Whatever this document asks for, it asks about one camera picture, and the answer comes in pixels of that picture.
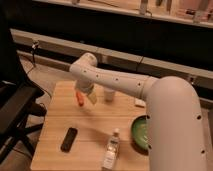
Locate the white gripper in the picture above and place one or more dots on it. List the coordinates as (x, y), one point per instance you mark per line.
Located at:
(87, 88)

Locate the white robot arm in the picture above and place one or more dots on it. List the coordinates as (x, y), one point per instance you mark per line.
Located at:
(175, 131)

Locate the black remote control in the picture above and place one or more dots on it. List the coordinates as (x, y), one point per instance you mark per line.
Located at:
(68, 139)

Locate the wooden board table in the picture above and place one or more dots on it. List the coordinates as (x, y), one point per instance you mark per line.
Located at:
(95, 124)

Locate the white sponge block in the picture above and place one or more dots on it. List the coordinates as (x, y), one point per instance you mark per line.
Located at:
(139, 103)

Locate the clear plastic bottle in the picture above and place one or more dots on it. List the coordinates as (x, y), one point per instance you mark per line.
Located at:
(111, 153)

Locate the green bowl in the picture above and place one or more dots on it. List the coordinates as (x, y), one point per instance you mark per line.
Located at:
(139, 134)

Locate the black chair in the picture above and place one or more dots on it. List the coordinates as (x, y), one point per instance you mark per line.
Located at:
(18, 96)

